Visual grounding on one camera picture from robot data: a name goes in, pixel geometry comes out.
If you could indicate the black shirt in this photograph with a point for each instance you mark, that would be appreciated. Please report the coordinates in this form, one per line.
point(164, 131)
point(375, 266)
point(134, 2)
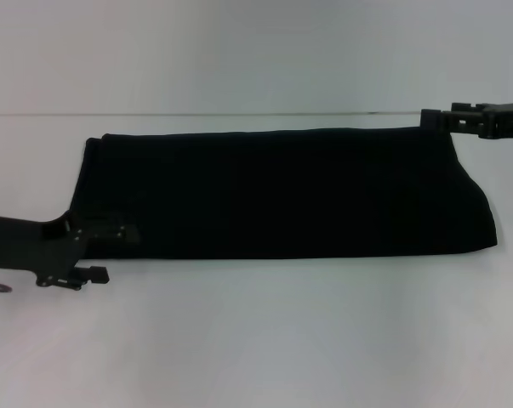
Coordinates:
point(281, 191)

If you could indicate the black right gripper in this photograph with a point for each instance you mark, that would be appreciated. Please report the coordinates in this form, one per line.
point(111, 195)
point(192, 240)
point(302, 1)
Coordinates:
point(507, 121)

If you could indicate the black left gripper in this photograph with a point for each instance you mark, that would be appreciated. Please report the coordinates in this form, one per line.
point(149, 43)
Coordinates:
point(30, 251)

